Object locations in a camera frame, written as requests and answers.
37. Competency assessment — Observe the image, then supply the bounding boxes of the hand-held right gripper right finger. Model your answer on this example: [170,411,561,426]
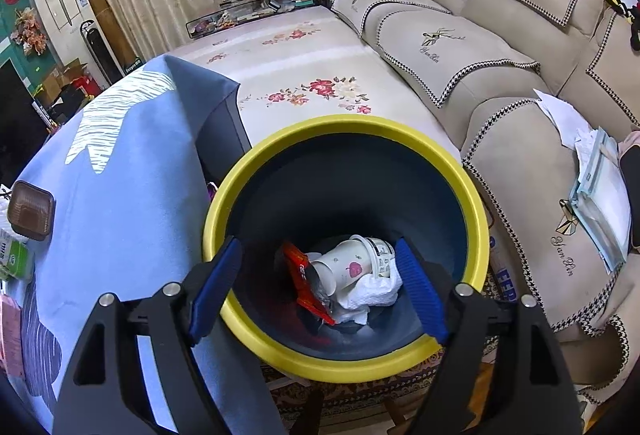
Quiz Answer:
[394,236,584,435]

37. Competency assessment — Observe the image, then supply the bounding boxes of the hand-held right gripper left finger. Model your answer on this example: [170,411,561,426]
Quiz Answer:
[52,235,281,435]

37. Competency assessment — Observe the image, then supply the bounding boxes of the white tissue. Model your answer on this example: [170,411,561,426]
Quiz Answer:
[332,265,403,326]

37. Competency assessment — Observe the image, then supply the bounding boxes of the white pill bottle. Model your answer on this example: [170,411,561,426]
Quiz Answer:
[367,237,398,278]

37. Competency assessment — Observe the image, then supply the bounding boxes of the cream paper cup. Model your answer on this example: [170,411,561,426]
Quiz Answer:
[306,235,381,308]

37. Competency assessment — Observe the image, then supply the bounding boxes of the red snack wrapper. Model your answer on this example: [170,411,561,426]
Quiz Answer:
[282,242,336,326]

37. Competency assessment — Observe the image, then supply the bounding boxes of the yellow rimmed dark bin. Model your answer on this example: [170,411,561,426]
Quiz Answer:
[201,115,491,383]

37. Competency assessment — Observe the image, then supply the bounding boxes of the blue white box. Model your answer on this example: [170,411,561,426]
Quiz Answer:
[487,235,518,306]

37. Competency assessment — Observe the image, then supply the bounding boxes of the patterned rug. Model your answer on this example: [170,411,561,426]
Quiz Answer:
[262,355,501,423]

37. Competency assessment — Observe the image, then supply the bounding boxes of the blue tablecloth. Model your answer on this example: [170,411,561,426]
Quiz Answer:
[10,55,281,435]

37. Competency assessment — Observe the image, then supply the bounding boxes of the brown plastic box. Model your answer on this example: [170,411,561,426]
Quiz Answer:
[9,181,56,242]

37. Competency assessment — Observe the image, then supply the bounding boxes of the green white carton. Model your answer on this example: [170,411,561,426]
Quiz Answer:
[0,227,33,281]

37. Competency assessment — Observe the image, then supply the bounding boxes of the stack of pale booklets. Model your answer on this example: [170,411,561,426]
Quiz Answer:
[567,128,633,273]

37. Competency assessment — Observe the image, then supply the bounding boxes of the red white carton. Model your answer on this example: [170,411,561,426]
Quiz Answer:
[0,292,26,378]

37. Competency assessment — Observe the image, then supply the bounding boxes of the white paper sheet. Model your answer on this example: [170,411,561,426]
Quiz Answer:
[532,88,596,148]

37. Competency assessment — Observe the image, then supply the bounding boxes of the black flat pad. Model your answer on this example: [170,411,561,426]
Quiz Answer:
[620,158,640,251]

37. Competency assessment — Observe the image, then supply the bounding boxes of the beige sofa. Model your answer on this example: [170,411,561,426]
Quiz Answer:
[317,0,640,406]

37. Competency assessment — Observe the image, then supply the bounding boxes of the cream floral blanket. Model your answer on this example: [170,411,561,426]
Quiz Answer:
[170,5,463,156]

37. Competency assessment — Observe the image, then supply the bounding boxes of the open cardboard box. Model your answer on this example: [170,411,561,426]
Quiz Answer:
[37,58,98,108]

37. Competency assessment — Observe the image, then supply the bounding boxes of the large black television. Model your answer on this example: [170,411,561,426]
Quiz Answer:
[0,58,48,188]

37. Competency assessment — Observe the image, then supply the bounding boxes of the black tower fan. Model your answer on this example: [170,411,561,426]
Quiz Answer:
[80,19,108,91]

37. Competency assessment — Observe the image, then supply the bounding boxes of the cluttered glass coffee table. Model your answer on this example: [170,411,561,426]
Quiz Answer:
[185,0,323,38]

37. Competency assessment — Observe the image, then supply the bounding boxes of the hanging flower decoration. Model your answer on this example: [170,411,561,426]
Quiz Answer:
[14,8,48,56]

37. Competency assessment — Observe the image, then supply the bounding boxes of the yellow black plush toy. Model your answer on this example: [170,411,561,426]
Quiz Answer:
[600,0,640,51]

